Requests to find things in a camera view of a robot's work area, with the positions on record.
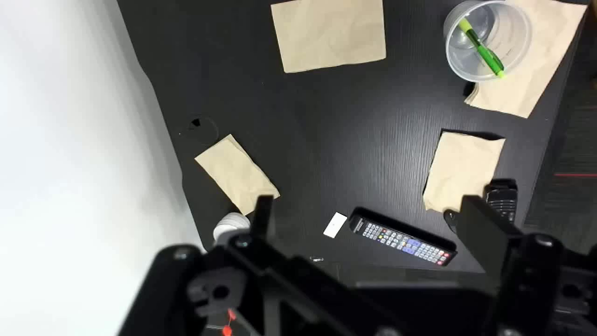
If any small white paper slip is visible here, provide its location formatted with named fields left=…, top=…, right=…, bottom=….
left=323, top=213, right=347, bottom=240

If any brown napkin near vase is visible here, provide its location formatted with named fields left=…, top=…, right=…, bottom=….
left=196, top=135, right=280, bottom=215

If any small black phone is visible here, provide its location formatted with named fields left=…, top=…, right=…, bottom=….
left=483, top=180, right=519, bottom=223

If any long black remote control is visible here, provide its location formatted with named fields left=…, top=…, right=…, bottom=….
left=347, top=208, right=457, bottom=268

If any clear plastic cup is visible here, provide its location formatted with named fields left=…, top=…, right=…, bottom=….
left=442, top=0, right=532, bottom=83

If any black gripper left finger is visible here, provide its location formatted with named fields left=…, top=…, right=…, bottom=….
left=250, top=197, right=274, bottom=240

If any white round vase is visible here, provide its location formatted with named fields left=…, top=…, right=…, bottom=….
left=213, top=213, right=250, bottom=245

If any brown napkin under cup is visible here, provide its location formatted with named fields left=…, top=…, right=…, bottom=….
left=464, top=0, right=588, bottom=120

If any brown napkin table centre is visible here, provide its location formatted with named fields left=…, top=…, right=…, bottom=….
left=270, top=0, right=386, bottom=73

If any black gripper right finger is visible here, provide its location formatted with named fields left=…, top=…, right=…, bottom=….
left=444, top=197, right=522, bottom=279

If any green pen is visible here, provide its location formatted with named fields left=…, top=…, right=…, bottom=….
left=459, top=19, right=505, bottom=79

